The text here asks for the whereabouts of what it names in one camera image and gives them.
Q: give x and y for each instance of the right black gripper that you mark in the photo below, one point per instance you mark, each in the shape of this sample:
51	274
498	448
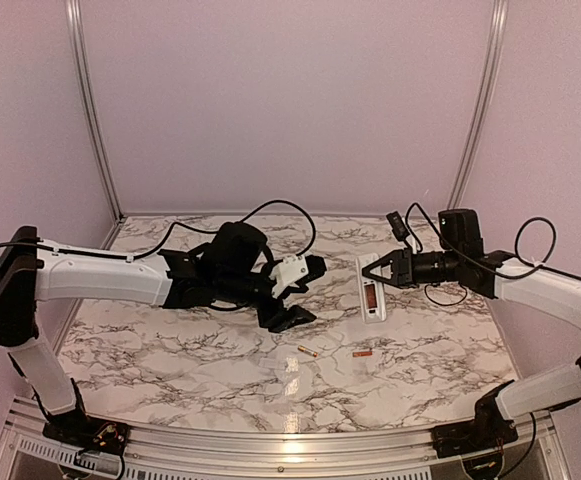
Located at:
402	268

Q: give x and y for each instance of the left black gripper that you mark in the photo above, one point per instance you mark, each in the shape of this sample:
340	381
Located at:
280	318

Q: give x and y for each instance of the white remote control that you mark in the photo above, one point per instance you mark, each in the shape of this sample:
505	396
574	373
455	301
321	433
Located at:
372	298

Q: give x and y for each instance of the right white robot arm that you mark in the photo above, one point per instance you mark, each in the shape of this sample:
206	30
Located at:
496	275

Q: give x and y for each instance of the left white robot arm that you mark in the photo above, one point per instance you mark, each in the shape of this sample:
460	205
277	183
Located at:
234	270

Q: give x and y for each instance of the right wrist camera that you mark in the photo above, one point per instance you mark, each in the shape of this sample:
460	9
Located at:
398	227

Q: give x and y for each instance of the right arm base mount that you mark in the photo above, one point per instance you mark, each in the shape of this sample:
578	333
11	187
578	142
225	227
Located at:
475	432

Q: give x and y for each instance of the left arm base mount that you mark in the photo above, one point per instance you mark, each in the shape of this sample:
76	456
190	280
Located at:
89	433

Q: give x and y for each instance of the right aluminium corner post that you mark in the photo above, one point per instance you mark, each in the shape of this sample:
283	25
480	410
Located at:
485	93

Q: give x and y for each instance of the aluminium corner post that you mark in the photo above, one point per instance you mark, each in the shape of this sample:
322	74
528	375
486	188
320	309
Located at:
485	93
79	50

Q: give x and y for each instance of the front aluminium rail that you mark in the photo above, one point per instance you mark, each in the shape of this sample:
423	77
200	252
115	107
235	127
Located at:
160	452

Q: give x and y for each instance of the left aluminium corner post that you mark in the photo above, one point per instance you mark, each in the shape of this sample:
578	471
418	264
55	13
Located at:
79	50

